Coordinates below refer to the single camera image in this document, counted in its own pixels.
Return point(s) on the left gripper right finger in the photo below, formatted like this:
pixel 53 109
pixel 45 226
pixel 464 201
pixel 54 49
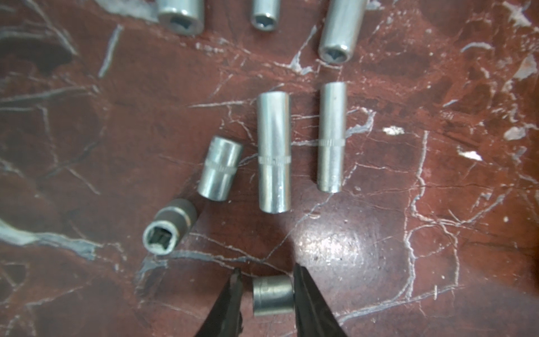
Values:
pixel 313 315

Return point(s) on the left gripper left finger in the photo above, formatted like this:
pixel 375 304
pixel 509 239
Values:
pixel 225 317

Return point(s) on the short silver socket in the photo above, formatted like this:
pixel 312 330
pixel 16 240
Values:
pixel 273 295
pixel 169 226

